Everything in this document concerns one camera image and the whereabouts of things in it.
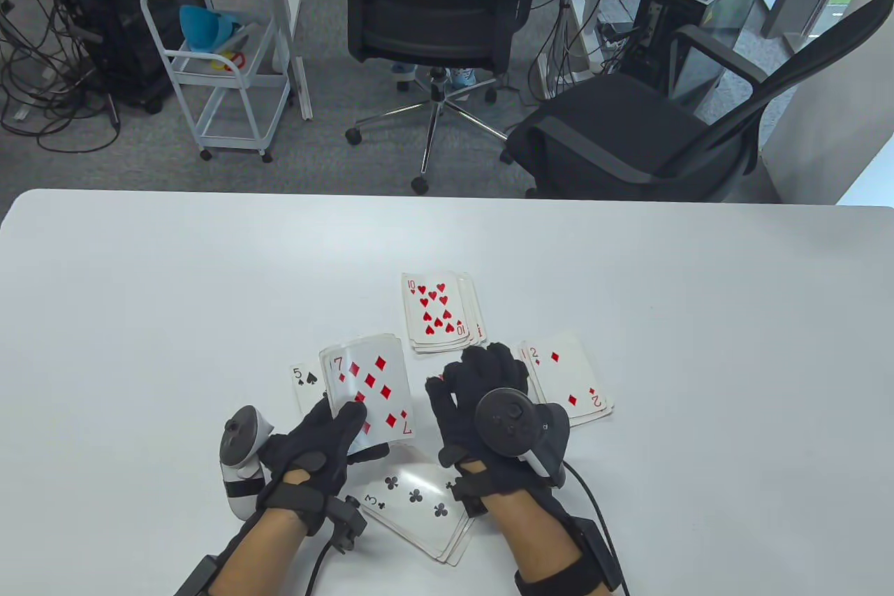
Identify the five of spades playing card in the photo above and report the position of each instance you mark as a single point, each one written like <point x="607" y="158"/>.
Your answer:
<point x="302" y="390"/>

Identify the black glass computer tower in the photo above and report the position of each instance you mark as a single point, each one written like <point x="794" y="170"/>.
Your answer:
<point x="684" y="2"/>

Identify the two of diamonds playing card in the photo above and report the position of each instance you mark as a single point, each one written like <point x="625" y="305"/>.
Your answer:
<point x="573" y="365"/>

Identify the pile of diamond playing cards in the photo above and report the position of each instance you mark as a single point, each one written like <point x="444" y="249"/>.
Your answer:
<point x="606" y="411"/>

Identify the person's right hand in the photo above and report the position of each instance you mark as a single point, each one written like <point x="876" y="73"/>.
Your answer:
<point x="461" y="428"/>

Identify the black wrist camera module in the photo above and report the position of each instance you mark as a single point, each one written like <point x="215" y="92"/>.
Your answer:
<point x="346" y="522"/>
<point x="471" y="502"/>

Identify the person's left forearm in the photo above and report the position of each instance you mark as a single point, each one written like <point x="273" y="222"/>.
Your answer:
<point x="262" y="554"/>

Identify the ten of hearts playing card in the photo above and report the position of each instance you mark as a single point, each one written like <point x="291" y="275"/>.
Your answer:
<point x="450" y="288"/>

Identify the black mesh office chair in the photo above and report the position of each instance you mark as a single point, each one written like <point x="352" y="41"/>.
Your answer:
<point x="607" y="128"/>
<point x="419" y="23"/>

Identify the white power strip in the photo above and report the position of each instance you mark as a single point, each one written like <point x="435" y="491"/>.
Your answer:
<point x="609" y="44"/>

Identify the person's right forearm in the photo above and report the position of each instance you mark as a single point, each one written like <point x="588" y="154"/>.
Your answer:
<point x="538" y="540"/>

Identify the deck of playing cards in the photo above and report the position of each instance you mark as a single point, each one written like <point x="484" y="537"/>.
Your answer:
<point x="370" y="351"/>

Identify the blue plastic funnel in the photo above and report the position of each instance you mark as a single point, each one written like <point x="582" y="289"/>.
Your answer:
<point x="199" y="30"/>

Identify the person's left hand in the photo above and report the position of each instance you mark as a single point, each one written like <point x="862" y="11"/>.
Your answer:
<point x="314" y="463"/>

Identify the grey white VR controller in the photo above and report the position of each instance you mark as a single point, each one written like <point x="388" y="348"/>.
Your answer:
<point x="510" y="421"/>
<point x="241" y="484"/>

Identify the pile of heart playing cards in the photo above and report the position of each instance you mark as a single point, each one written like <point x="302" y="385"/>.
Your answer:
<point x="477" y="316"/>

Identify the pile of club playing cards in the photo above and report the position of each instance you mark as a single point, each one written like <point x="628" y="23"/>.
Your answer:
<point x="454" y="554"/>

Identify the three of clubs playing card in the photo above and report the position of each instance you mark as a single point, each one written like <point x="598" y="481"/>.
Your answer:
<point x="391" y="509"/>

